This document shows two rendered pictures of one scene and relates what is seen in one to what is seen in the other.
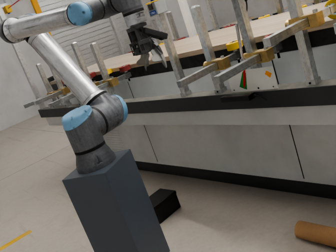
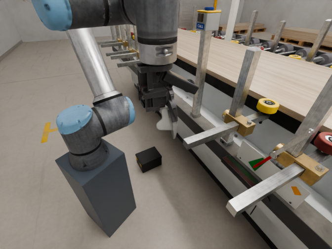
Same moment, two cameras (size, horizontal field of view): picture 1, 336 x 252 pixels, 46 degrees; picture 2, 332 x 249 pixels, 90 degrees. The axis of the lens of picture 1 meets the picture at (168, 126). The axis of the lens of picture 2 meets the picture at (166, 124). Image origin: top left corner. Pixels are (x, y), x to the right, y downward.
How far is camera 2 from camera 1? 1.29 m
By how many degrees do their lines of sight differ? 24
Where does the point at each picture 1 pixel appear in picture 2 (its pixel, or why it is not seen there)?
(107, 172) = (85, 184)
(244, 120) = (232, 176)
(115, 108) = (120, 117)
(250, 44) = (300, 149)
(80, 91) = (92, 86)
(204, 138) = not seen: hidden behind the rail
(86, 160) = (74, 160)
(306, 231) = not seen: outside the picture
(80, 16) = (43, 12)
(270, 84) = (288, 197)
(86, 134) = (75, 142)
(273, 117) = (263, 205)
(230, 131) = not seen: hidden behind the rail
